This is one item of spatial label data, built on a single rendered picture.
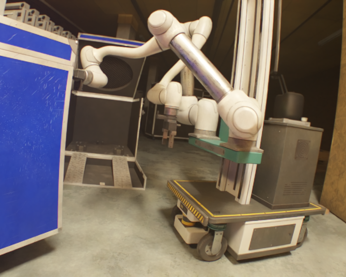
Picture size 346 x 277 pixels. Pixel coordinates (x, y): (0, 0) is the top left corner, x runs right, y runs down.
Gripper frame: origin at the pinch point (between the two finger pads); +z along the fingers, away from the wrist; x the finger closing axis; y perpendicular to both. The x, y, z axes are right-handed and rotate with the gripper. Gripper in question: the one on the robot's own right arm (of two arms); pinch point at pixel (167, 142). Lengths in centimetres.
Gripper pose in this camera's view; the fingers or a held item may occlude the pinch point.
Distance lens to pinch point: 157.0
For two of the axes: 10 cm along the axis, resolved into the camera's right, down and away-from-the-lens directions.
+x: -2.7, -1.1, 9.6
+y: 9.5, 1.0, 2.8
